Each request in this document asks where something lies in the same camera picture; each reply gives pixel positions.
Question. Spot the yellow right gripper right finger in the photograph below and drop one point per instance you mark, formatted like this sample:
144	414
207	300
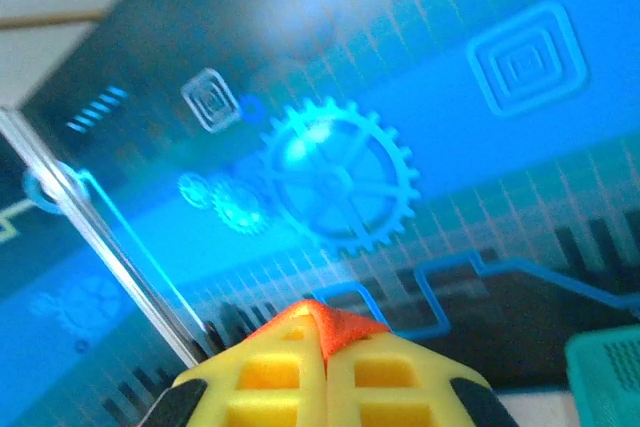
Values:
400	397

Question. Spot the orange t-shirt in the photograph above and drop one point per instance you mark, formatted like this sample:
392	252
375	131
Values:
335	329

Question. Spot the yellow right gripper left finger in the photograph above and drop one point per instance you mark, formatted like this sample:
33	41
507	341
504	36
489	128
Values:
280	397

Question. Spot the teal plastic basket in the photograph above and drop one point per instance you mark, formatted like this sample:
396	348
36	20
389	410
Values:
607	377

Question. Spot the aluminium frame post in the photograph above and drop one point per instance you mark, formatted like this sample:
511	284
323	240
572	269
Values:
116	252

